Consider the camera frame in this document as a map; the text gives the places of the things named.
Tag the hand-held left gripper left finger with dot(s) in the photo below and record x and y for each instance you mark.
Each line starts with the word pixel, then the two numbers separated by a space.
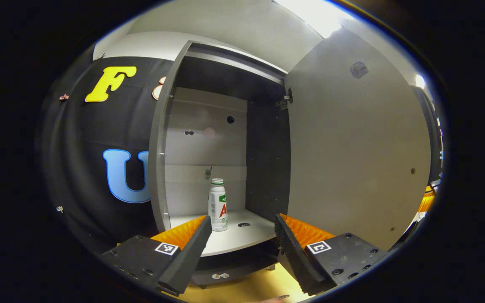
pixel 190 256

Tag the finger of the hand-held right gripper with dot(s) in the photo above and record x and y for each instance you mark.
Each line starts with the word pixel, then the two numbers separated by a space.
pixel 427 203

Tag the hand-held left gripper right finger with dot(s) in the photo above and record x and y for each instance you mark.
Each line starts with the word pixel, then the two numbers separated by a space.
pixel 295 256

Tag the white bottle green label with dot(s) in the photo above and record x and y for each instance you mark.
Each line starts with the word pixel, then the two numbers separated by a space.
pixel 216 206

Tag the grey cabinet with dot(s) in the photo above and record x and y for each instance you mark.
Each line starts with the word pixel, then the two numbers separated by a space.
pixel 267 168

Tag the metal cabinet hinge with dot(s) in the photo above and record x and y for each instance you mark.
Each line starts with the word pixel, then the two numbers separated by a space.
pixel 285 99

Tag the small ceiling light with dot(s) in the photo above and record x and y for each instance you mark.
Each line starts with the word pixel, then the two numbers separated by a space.
pixel 420 81

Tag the black backdrop cloth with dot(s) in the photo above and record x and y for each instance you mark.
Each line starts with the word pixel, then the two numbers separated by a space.
pixel 78 139

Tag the long ceiling light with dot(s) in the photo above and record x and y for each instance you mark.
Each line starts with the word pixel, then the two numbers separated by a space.
pixel 318 14

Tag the black clip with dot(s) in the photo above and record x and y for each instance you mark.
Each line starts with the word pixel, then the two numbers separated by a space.
pixel 99 56

